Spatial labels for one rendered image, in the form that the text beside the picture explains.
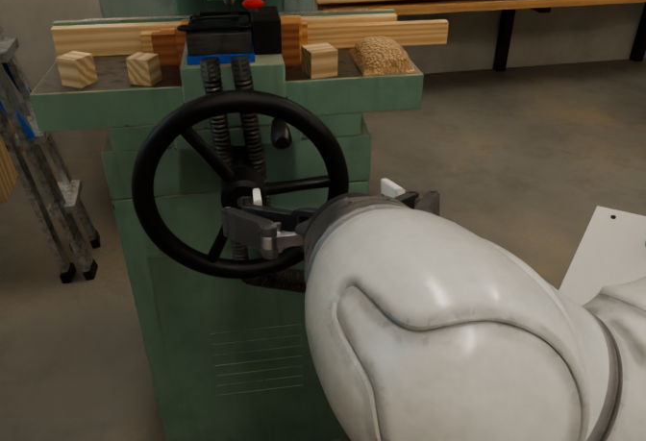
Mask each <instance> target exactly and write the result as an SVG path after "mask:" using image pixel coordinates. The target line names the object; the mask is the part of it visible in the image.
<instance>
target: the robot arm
mask: <svg viewBox="0 0 646 441"><path fill-rule="evenodd" d="M240 200H241V210H240V209H237V208H231V207H225V208H223V209H222V210H221V214H222V225H223V235H224V236H226V237H228V238H230V239H232V240H234V241H236V242H239V243H241V244H243V245H245V246H248V247H250V248H252V249H254V250H257V251H259V252H261V254H262V256H263V258H266V259H275V258H277V257H279V253H281V252H282V251H283V248H285V247H293V246H295V247H296V248H297V249H298V250H299V251H301V252H304V253H305V266H304V273H305V282H306V293H305V323H306V331H307V336H308V341H309V345H310V350H311V357H312V361H313V364H314V367H315V370H316V373H317V376H318V378H319V380H320V383H321V385H322V388H323V390H324V393H325V395H326V397H327V400H328V402H329V404H330V406H331V408H332V410H333V412H334V414H335V416H336V418H337V420H338V421H339V423H340V424H341V426H342V427H343V429H344V430H345V432H346V433H347V435H348V436H349V438H350V439H351V441H646V276H645V277H643V278H640V279H638V280H636V281H633V282H626V283H622V284H617V285H607V286H603V287H602V289H601V290H600V291H599V293H598V294H597V295H596V296H595V297H594V298H593V299H592V300H590V301H589V302H588V303H586V304H584V305H583V306H580V305H578V304H577V303H575V302H574V301H572V300H571V299H569V298H568V297H567V296H565V295H564V294H562V293H561V292H560V291H558V290H557V289H555V288H554V287H553V286H552V285H551V284H549V283H548V282H546V281H545V280H543V279H542V278H541V277H540V276H539V275H538V274H537V273H536V271H535V270H534V269H532V268H531V267H530V266H529V265H528V264H526V263H525V262H524V261H523V260H521V259H520V258H518V257H516V256H515V255H513V254H512V253H510V252H509V251H507V250H505V249H504V248H502V247H500V246H498V245H497V244H495V243H493V242H491V241H488V240H486V239H483V238H480V237H478V236H477V235H475V234H473V233H472V232H470V231H469V230H467V229H465V228H463V227H462V226H460V225H458V224H456V223H454V222H452V221H449V220H447V219H444V218H442V217H439V191H437V190H431V191H427V192H426V193H425V195H424V196H419V192H417V191H415V190H411V191H407V190H405V189H404V188H402V187H401V186H399V185H397V184H395V183H393V182H392V181H390V180H389V179H387V178H385V179H381V194H380V196H373V195H370V194H367V193H360V192H352V193H345V194H341V195H338V196H336V197H334V198H332V199H331V200H329V201H328V202H326V203H325V204H324V205H322V206H321V207H320V208H309V207H303V208H297V209H295V210H289V209H282V208H271V207H264V206H263V205H262V201H261V191H260V190H259V189H258V188H254V189H253V197H252V196H247V197H242V198H240ZM253 200H254V203H253ZM309 217H311V219H309Z"/></svg>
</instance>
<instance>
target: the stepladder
mask: <svg viewBox="0 0 646 441"><path fill-rule="evenodd" d="M18 47H19V44H18V40H17V37H7V36H6V34H5V32H4V30H3V28H2V25H1V23H0V135H1V137H2V140H3V142H4V144H5V146H6V149H7V151H8V153H9V155H10V158H11V160H12V163H13V166H14V168H15V170H16V172H17V174H18V177H19V179H20V181H21V182H22V185H23V187H24V189H25V191H26V194H27V196H28V198H29V200H30V203H31V205H32V207H33V209H34V212H35V214H36V216H37V220H38V222H39V224H40V225H41V228H42V230H43V232H44V234H45V237H46V239H47V241H48V243H49V246H50V248H51V250H52V252H53V255H54V257H55V259H56V261H57V263H58V265H59V267H60V269H61V274H60V278H61V281H62V283H71V281H72V279H73V277H74V274H75V272H76V268H75V266H74V263H73V262H69V261H68V259H67V257H66V254H65V252H64V250H63V247H62V244H61V242H60V240H59V238H58V235H57V233H56V231H55V228H54V226H53V224H52V221H51V219H50V217H49V215H50V216H52V215H56V216H57V218H58V220H59V222H60V224H61V226H62V229H63V231H64V233H65V235H66V237H67V239H68V242H69V246H70V249H71V251H72V252H74V254H75V256H76V258H77V259H78V261H79V263H80V265H81V267H82V270H83V275H84V277H85V279H86V281H89V280H93V279H94V277H95V274H96V271H97V268H98V265H97V263H96V261H95V259H92V257H91V255H90V252H89V250H88V248H87V245H86V243H85V241H84V239H83V237H82V235H81V233H80V231H79V229H78V226H77V224H76V222H75V220H74V218H73V216H72V214H71V213H74V212H77V213H78V215H79V218H80V220H81V222H82V224H83V226H84V228H85V230H86V232H87V236H88V238H89V243H90V245H91V247H92V249H95V248H98V247H100V246H101V245H100V235H99V233H98V231H97V230H95V229H94V227H93V225H92V222H91V220H90V218H89V216H88V214H87V210H86V208H85V206H84V204H83V202H82V199H81V197H80V195H81V190H82V182H81V180H74V181H72V179H71V176H70V174H69V172H68V170H67V168H66V166H65V163H64V161H63V159H62V156H61V153H60V151H59V149H58V147H57V145H56V143H55V140H54V138H53V137H52V135H51V133H50V131H48V132H40V131H39V129H38V125H37V120H36V117H35V113H34V110H33V106H32V103H31V99H30V94H31V93H32V91H31V89H30V87H29V84H28V82H27V80H26V78H25V76H24V74H23V71H22V69H21V67H20V65H19V63H18V60H17V58H16V56H15V54H14V52H15V51H16V49H17V48H18ZM7 74H8V75H7ZM8 76H9V77H10V79H11V80H12V82H13V83H14V85H15V86H16V88H17V89H18V91H19V92H20V94H21V95H22V97H23V100H24V102H25V104H26V106H27V108H28V110H29V112H30V114H31V116H26V114H25V112H24V110H23V109H22V107H21V104H20V102H19V100H18V98H17V96H16V94H15V91H14V89H13V87H12V84H11V82H10V80H9V77H8ZM6 115H7V116H8V117H9V119H10V120H11V122H12V126H13V128H14V130H15V135H14V134H13V131H12V128H11V125H10V123H9V121H8V118H7V116H6ZM43 143H44V144H45V146H46V148H47V151H48V153H49V155H50V157H51V159H52V161H53V162H54V164H55V167H56V169H57V171H58V173H59V175H60V177H61V179H62V182H57V181H56V179H55V177H54V175H53V172H52V170H51V168H50V166H49V164H48V162H47V160H46V157H45V156H44V154H43V152H42V150H41V148H40V145H39V144H43ZM19 146H23V148H24V150H25V152H26V154H27V157H28V159H29V161H30V163H31V164H32V166H33V168H34V170H35V172H36V174H37V177H38V179H39V181H40V184H41V186H42V188H43V190H44V192H45V194H46V196H47V198H48V200H49V202H50V203H49V206H48V212H49V214H48V212H47V210H46V207H45V205H44V204H43V201H42V199H41V197H40V194H39V192H38V190H37V186H36V184H35V182H34V179H33V177H32V175H31V172H30V170H29V168H28V165H27V163H26V161H25V159H24V157H23V155H22V152H21V150H20V148H19Z"/></svg>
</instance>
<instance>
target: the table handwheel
mask: <svg viewBox="0 0 646 441"><path fill-rule="evenodd" d="M237 112H249V113H257V114H263V115H267V116H271V117H274V118H276V117H281V118H283V119H284V121H285V122H286V123H288V124H290V125H291V126H293V127H295V128H296V129H298V130H299V131H300V132H302V133H303V134H304V135H305V136H306V137H307V138H308V139H309V140H310V141H311V142H312V143H313V144H314V146H315V147H316V148H317V150H318V151H319V153H320V155H321V157H322V159H323V160H324V162H325V165H326V168H327V172H328V175H326V176H320V177H313V178H306V179H301V180H293V181H283V182H275V183H266V184H265V183H264V179H263V177H262V175H261V174H260V173H259V172H258V171H257V170H255V169H254V167H253V165H252V164H251V162H250V160H249V159H248V156H247V151H246V148H247V147H246V146H232V149H233V151H232V152H233V157H234V162H233V164H232V166H231V168H230V167H229V166H228V165H227V164H226V163H225V162H224V161H223V160H222V159H221V158H220V157H219V156H218V155H217V154H216V153H215V152H214V151H213V150H212V149H211V148H210V147H209V145H208V144H207V143H206V142H205V141H204V140H203V139H202V138H201V136H200V135H199V134H197V133H196V132H195V131H194V130H193V128H192V127H191V126H193V125H195V124H197V123H199V122H201V121H203V120H206V119H209V118H211V117H215V116H217V115H222V114H228V113H237ZM178 135H181V136H182V137H183V138H184V139H185V140H186V141H187V142H188V143H189V144H190V145H191V146H192V147H193V148H194V150H195V151H196V152H197V153H198V154H199V155H200V156H201V157H202V158H203V159H204V160H205V161H206V162H207V163H208V164H209V166H210V167H211V168H212V169H213V170H214V171H215V173H216V174H217V175H218V176H219V177H220V178H221V179H222V181H221V205H222V207H223V208H225V207H231V208H237V209H240V210H241V200H240V198H242V197H247V196H252V197H253V189H254V188H258V189H259V190H260V191H261V201H262V205H263V206H264V207H265V204H266V196H270V195H276V194H282V193H288V192H293V191H299V190H308V189H316V188H323V187H328V188H329V190H328V197H327V201H326V202H328V201H329V200H331V199H332V198H334V197H336V196H338V195H341V194H345V193H348V191H349V176H348V169H347V164H346V160H345V157H344V155H343V152H342V150H341V148H340V146H339V144H338V142H337V140H336V138H335V136H334V135H333V133H332V132H331V131H330V130H329V128H328V127H327V126H326V125H325V124H324V123H323V122H322V121H321V120H320V119H319V118H318V117H317V116H315V115H314V114H313V113H312V112H310V111H309V110H307V109H306V108H304V107H302V106H301V105H299V104H297V103H295V102H293V101H291V100H289V99H286V98H285V97H282V96H279V95H276V94H272V93H268V92H263V91H257V90H244V89H240V90H226V91H219V92H215V93H211V94H207V95H204V96H201V97H198V98H196V99H193V100H191V101H189V102H187V103H185V104H183V105H181V106H179V107H178V108H177V109H175V110H174V111H172V112H171V113H169V114H168V115H167V116H166V117H164V118H163V119H162V120H161V121H160V122H159V123H158V124H157V125H156V126H155V127H154V128H153V130H152V131H151V132H150V133H149V135H148V136H146V138H145V140H144V141H143V143H142V145H141V147H140V149H139V151H138V153H137V157H136V160H135V164H134V168H133V174H132V183H131V186H132V198H133V204H134V208H135V211H136V214H137V218H138V220H139V222H140V224H141V226H142V228H143V229H144V230H145V232H146V233H147V235H148V236H149V238H150V239H151V240H152V241H153V242H154V244H155V245H156V246H157V247H158V248H159V249H160V250H161V251H163V252H164V253H165V254H166V255H167V256H169V257H170V258H172V259H173V260H175V261H177V262H178V263H180V264H182V265H184V266H185V267H187V268H189V269H191V270H194V271H197V272H199V273H202V274H206V275H209V276H214V277H218V278H225V279H252V278H258V277H264V276H268V275H272V274H276V273H279V272H281V271H284V270H286V269H288V268H290V267H292V266H294V265H296V264H298V263H300V262H301V261H303V260H305V253H304V252H301V251H299V250H298V249H297V248H296V247H295V246H293V247H288V248H286V249H284V250H283V251H282V252H281V253H279V257H277V258H275V259H266V258H263V257H259V258H253V259H226V258H221V257H220V255H221V253H222V251H223V248H224V246H225V244H226V242H227V239H228V237H226V236H224V235H223V225H222V226H221V228H220V230H219V233H218V235H217V237H216V239H215V240H214V242H213V244H212V246H211V249H210V251H209V253H208V254H207V255H206V254H204V253H201V252H199V251H197V250H195V249H193V248H191V247H190V246H188V245H186V244H185V243H184V242H183V241H182V240H180V239H179V238H178V237H177V236H176V235H175V234H174V233H173V232H172V231H171V230H169V229H168V227H167V226H166V225H165V223H164V222H163V220H162V218H161V216H160V214H159V211H158V209H157V205H156V201H155V196H154V178H155V173H156V170H157V167H158V164H159V162H160V159H161V157H162V155H163V153H164V152H165V150H166V149H167V147H168V146H169V145H170V144H171V142H172V141H173V140H174V139H175V138H176V137H177V136H178Z"/></svg>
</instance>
